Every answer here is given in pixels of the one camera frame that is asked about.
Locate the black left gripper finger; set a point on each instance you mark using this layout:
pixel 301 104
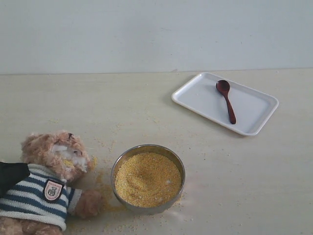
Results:
pixel 11 174

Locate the brown teddy bear striped sweater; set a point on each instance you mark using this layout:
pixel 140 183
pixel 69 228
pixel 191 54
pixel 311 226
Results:
pixel 41 203

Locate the dark red wooden spoon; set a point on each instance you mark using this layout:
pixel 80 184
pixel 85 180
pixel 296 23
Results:
pixel 223 87

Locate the steel bowl of millet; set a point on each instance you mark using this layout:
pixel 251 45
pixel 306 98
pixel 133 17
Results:
pixel 148 179

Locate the white rectangular plastic tray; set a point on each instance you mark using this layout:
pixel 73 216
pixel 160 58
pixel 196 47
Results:
pixel 252 108

